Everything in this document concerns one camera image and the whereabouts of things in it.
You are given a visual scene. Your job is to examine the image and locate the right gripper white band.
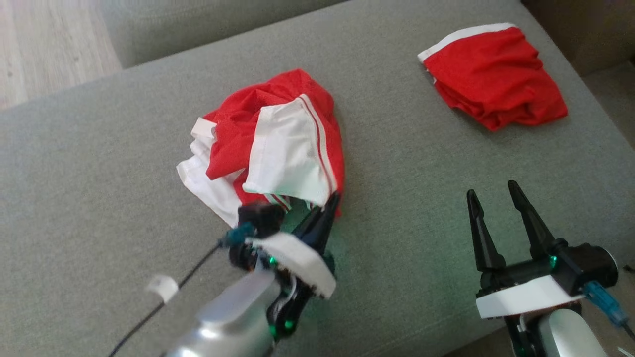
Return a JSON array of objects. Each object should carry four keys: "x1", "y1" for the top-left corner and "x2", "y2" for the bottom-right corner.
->
[{"x1": 466, "y1": 180, "x2": 585, "y2": 319}]

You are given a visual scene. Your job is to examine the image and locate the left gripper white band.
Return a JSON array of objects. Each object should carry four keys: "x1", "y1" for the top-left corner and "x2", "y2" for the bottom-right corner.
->
[{"x1": 228, "y1": 191, "x2": 341, "y2": 340}]

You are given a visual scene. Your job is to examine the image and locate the red and white jersey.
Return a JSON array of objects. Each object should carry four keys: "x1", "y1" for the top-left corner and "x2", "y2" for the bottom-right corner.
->
[{"x1": 176, "y1": 68, "x2": 345, "y2": 229}]

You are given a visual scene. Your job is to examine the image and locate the red shorts with white trim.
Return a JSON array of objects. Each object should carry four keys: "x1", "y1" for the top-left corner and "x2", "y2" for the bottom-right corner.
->
[{"x1": 418, "y1": 22, "x2": 569, "y2": 132}]

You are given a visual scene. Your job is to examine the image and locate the large grey sofa seat cushion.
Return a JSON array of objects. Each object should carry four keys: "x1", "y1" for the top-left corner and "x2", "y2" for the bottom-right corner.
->
[{"x1": 0, "y1": 0, "x2": 635, "y2": 357}]

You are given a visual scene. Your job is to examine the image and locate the small grey sofa cushion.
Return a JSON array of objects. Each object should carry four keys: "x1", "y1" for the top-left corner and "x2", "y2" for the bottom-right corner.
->
[{"x1": 99, "y1": 0, "x2": 348, "y2": 69}]

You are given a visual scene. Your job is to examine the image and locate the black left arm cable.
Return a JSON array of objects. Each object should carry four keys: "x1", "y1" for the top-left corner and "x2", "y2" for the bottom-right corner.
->
[{"x1": 108, "y1": 223, "x2": 256, "y2": 357}]

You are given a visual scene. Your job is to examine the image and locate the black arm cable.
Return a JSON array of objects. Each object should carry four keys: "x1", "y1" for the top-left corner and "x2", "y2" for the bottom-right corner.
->
[
  {"x1": 108, "y1": 223, "x2": 256, "y2": 357},
  {"x1": 583, "y1": 280, "x2": 635, "y2": 343}
]

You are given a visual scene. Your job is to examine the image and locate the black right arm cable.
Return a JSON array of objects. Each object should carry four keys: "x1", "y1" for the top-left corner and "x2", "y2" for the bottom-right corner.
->
[{"x1": 583, "y1": 280, "x2": 635, "y2": 343}]

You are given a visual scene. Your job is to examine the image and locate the white cable label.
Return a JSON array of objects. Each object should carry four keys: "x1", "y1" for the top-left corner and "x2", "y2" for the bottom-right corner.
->
[{"x1": 147, "y1": 275, "x2": 180, "y2": 303}]

